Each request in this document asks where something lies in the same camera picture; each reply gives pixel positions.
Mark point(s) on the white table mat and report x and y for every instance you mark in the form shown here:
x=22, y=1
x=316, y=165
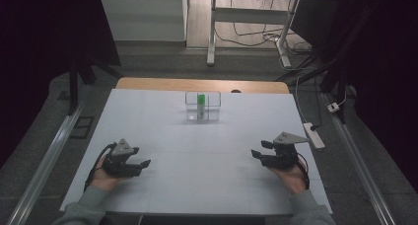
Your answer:
x=213, y=172

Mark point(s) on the white desk frame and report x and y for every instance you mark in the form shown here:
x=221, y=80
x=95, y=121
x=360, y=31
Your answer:
x=249, y=16

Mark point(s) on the person's right hand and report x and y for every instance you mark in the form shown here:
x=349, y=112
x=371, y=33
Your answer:
x=292, y=180

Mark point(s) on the dark curtain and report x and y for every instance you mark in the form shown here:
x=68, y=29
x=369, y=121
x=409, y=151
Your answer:
x=39, y=47
x=387, y=70

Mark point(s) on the person's left hand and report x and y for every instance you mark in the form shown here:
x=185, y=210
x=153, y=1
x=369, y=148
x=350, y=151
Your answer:
x=102, y=180

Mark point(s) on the black metal stand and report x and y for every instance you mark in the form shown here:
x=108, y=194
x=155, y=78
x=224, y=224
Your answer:
x=73, y=87
x=332, y=70

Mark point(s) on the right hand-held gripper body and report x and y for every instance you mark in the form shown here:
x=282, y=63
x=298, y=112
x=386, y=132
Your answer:
x=282, y=154

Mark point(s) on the green highlighter pen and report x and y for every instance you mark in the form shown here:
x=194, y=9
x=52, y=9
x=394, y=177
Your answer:
x=201, y=105

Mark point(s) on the black rectangular floor frame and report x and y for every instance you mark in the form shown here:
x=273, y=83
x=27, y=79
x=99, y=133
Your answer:
x=82, y=127

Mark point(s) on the white power strip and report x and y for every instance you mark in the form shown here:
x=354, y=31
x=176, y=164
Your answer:
x=314, y=135

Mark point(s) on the white cabinet panel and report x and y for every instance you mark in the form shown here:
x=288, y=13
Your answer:
x=141, y=16

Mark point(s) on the aluminium rail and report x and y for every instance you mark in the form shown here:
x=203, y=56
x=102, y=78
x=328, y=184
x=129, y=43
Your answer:
x=46, y=162
x=358, y=165

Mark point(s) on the small white adapter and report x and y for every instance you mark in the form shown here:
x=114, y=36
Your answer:
x=333, y=107

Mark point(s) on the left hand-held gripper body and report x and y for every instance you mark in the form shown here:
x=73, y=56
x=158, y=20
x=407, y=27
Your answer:
x=120, y=164

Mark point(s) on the clear acrylic pen holder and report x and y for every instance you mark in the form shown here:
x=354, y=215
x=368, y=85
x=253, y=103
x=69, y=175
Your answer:
x=212, y=110

